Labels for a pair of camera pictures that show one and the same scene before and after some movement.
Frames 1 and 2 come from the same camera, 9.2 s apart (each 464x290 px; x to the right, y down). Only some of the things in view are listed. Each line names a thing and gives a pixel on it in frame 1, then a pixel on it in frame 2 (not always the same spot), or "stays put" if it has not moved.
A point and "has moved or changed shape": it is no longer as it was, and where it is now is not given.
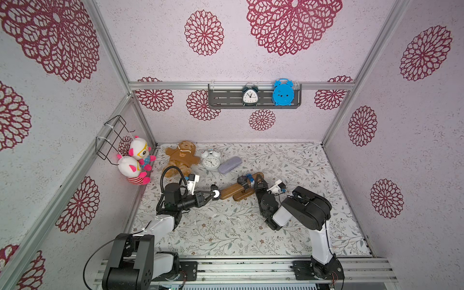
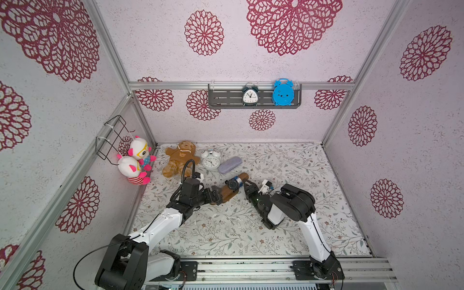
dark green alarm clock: [250, 95] stays put
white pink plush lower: [130, 167] stays put
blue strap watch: [252, 179] → [238, 180]
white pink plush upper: [139, 150] stays put
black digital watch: [242, 180] has moved or changed shape
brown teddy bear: [182, 157] stays put
